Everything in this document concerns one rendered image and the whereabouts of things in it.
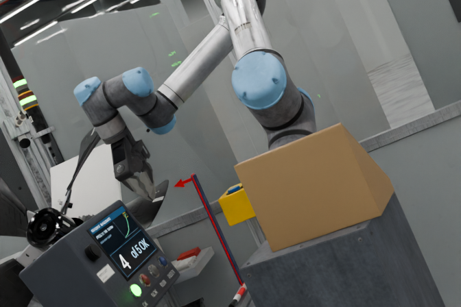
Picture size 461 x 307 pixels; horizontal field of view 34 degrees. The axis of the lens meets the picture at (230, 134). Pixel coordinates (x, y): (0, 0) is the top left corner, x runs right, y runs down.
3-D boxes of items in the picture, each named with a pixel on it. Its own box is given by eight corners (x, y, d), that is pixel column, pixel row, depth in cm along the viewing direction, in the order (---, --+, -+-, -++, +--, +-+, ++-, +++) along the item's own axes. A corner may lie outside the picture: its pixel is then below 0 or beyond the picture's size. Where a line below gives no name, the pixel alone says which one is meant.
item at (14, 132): (11, 142, 272) (1, 121, 271) (29, 135, 274) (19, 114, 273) (12, 140, 262) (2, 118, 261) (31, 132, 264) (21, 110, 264)
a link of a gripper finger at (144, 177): (165, 187, 206) (149, 160, 203) (162, 198, 201) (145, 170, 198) (156, 191, 207) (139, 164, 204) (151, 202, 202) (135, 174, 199)
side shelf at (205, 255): (131, 286, 285) (127, 278, 285) (215, 253, 276) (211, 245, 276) (107, 310, 262) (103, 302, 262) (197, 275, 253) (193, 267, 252)
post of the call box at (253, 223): (262, 250, 234) (245, 214, 233) (271, 247, 233) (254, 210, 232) (261, 253, 231) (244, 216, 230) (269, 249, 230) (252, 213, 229)
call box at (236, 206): (242, 216, 240) (228, 187, 239) (270, 205, 237) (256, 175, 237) (231, 231, 225) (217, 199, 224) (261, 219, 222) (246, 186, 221)
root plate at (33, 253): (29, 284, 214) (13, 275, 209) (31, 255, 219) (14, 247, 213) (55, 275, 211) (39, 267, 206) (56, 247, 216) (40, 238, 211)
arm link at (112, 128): (115, 119, 191) (88, 131, 193) (124, 134, 192) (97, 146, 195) (121, 107, 198) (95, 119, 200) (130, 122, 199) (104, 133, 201)
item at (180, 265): (163, 272, 267) (160, 266, 267) (199, 259, 262) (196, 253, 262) (154, 281, 259) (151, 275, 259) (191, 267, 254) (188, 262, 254)
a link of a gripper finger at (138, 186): (156, 191, 207) (139, 164, 204) (151, 202, 202) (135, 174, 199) (146, 195, 208) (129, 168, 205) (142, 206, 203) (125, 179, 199)
